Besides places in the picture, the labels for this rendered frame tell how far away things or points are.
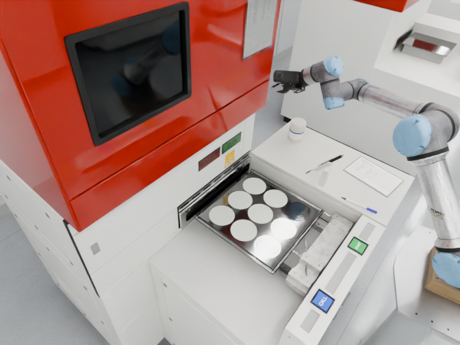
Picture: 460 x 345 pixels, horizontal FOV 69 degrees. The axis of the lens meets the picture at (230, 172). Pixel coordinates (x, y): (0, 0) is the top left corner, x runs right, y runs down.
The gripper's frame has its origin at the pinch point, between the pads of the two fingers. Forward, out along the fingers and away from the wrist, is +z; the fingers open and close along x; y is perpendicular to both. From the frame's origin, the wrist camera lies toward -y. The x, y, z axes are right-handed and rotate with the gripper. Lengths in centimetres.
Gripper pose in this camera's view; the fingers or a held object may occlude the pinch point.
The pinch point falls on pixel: (272, 87)
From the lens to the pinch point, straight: 160.6
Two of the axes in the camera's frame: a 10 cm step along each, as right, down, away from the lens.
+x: 0.3, -10.0, 0.8
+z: -5.7, 0.5, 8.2
